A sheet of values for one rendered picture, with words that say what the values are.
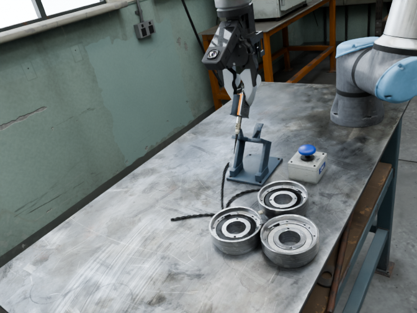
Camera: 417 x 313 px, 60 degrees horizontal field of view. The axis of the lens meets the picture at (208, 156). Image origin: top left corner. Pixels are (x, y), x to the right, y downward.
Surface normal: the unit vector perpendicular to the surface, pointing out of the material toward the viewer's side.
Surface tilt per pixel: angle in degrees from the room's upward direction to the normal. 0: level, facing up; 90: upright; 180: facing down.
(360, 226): 0
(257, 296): 0
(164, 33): 90
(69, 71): 90
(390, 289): 0
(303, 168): 90
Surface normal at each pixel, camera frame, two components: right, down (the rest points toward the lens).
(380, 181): -0.18, -0.86
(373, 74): -0.97, 0.03
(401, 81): 0.21, 0.56
